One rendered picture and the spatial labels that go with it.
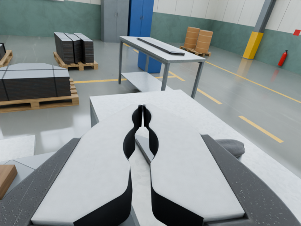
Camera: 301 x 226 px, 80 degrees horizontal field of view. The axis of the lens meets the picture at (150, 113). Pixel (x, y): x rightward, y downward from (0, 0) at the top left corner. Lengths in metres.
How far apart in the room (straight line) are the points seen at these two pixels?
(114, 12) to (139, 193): 7.84
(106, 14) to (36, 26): 2.59
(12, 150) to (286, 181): 1.28
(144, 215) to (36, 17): 8.20
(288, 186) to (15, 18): 8.44
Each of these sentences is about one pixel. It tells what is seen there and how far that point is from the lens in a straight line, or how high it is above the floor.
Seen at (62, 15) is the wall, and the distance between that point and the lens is 8.47.
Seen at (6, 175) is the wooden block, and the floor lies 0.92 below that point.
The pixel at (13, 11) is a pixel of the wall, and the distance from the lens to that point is 8.48.
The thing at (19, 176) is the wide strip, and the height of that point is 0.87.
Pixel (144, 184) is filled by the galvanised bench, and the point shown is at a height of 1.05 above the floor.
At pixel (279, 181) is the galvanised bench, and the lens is 0.81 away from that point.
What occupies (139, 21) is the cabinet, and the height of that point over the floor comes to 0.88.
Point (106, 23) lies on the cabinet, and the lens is 8.12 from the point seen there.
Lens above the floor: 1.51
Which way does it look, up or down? 30 degrees down
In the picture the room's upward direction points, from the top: 8 degrees clockwise
